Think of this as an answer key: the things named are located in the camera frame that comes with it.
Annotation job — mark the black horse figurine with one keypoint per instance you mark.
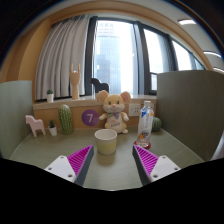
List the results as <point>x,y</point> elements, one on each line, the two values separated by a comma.
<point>99,86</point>

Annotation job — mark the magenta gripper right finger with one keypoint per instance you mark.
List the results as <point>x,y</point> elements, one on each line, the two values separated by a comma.
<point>152,167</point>

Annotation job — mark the round green ceramic cactus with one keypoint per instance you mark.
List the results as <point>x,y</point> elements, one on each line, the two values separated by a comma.
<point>156,125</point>

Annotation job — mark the red round coaster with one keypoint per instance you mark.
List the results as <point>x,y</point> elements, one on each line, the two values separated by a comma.
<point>147,147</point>

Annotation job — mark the white wall socket left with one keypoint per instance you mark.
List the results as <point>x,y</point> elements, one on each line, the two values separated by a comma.
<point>134,109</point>

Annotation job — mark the pink wooden horse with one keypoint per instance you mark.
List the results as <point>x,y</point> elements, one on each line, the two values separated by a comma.
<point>35,124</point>

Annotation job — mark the clear plastic water bottle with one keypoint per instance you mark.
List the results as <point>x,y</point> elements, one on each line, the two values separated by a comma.
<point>145,124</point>

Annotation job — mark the grey curtain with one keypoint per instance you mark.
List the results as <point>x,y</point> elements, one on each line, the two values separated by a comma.
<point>65,45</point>

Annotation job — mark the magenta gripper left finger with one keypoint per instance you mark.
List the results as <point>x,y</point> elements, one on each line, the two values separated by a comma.
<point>73,168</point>

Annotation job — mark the tall green ceramic cactus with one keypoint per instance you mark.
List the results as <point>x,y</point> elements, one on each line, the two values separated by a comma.
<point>65,119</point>

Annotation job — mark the pale yellow cup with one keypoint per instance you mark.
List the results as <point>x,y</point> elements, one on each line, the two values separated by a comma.
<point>106,140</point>

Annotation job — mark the wooden hand sculpture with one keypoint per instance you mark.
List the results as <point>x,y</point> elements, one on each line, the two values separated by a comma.
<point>75,80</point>

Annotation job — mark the white wall socket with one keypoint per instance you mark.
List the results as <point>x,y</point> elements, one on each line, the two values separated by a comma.
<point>153,106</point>
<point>134,109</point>

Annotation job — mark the small potted plant on sill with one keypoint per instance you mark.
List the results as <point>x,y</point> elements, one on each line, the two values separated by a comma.
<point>50,96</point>

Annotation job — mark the white wall socket right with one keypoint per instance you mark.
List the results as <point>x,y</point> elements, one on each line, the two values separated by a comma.
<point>153,106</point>

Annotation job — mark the small potted plant on desk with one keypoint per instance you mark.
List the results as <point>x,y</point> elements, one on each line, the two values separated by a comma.
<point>52,128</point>

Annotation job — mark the plush mouse toy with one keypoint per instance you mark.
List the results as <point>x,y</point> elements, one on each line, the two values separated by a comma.
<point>114,105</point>

